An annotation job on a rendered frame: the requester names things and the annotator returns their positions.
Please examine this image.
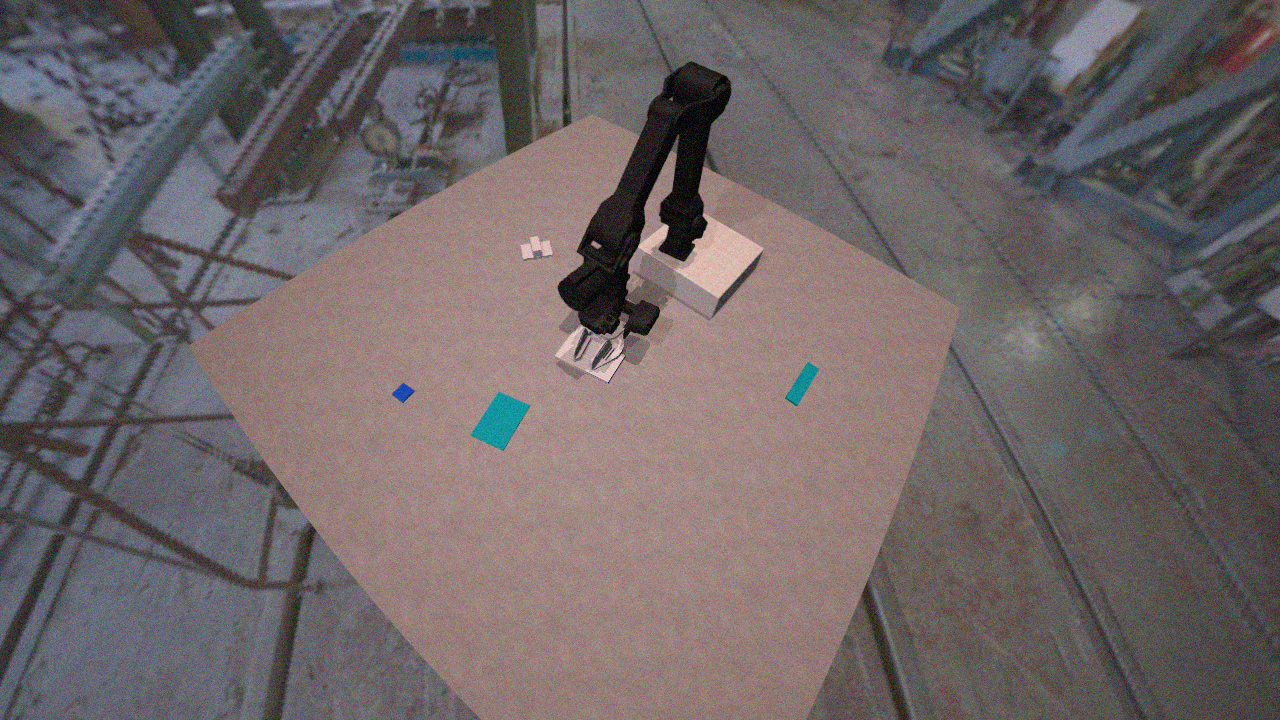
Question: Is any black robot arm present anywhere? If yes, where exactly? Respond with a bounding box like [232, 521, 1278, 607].
[558, 61, 732, 334]

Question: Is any teal rectangular block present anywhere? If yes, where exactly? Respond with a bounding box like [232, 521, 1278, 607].
[785, 363, 819, 406]

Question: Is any teal flat plate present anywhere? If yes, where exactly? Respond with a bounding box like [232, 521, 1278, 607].
[471, 392, 530, 451]

